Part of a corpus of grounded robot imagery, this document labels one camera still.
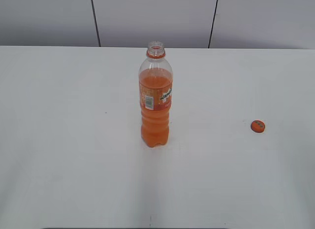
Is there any orange soda bottle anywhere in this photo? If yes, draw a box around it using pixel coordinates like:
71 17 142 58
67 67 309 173
138 41 173 147

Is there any orange bottle cap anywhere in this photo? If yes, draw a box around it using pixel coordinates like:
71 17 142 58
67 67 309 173
251 120 265 133

